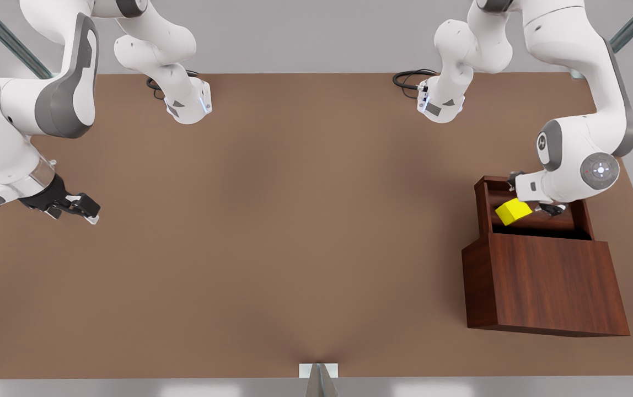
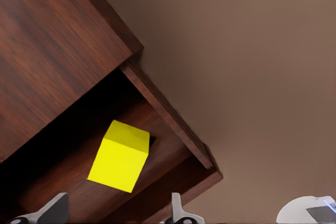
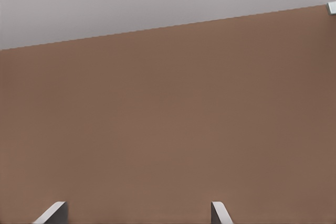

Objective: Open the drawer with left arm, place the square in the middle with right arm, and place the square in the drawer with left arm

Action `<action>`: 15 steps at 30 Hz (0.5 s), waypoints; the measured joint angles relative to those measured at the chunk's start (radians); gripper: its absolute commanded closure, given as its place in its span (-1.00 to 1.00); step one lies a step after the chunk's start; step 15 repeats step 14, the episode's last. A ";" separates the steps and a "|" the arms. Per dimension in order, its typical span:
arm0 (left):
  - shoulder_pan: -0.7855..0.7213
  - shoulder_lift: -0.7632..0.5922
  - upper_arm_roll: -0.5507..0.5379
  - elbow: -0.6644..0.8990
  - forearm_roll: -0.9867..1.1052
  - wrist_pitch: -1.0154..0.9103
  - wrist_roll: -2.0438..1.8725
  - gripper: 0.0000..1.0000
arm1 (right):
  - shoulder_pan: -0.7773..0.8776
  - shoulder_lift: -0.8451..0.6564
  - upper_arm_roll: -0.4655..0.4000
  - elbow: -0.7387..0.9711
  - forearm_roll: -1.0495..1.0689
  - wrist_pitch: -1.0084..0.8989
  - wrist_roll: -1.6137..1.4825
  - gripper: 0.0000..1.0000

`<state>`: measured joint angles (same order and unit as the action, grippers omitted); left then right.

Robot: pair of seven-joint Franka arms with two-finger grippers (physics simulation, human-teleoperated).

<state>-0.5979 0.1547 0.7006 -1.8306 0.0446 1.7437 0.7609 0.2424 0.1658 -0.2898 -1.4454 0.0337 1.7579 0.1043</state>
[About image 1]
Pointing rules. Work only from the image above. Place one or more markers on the dark wooden cabinet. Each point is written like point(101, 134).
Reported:
point(548, 284)

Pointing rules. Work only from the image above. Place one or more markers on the yellow square block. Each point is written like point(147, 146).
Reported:
point(513, 212)

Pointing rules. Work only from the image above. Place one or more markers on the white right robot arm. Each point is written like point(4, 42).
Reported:
point(13, 105)

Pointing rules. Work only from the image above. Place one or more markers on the white post foot plate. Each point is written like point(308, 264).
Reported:
point(303, 370)

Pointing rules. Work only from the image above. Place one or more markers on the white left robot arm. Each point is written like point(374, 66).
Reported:
point(575, 71)

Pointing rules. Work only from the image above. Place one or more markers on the dark wooden drawer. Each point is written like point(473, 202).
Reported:
point(548, 221)

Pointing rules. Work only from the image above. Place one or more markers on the grey post foot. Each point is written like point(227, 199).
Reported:
point(575, 73)

